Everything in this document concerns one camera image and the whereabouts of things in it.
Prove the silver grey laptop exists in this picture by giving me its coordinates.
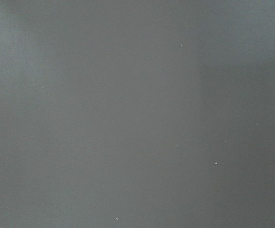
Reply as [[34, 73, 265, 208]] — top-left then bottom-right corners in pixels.
[[0, 0, 275, 228]]

